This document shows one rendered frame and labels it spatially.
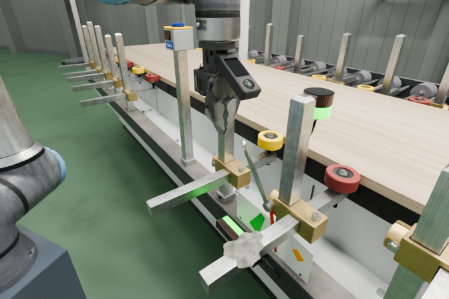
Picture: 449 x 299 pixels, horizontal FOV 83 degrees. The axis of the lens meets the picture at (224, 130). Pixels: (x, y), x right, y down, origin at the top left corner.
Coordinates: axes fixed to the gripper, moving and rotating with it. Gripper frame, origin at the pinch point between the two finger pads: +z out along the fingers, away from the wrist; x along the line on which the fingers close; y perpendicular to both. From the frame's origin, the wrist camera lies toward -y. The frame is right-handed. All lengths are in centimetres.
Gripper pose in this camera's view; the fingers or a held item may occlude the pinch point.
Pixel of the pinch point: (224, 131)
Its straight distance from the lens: 59.9
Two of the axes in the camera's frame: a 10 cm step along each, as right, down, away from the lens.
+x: -8.1, 2.6, -5.3
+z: 0.0, 9.0, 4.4
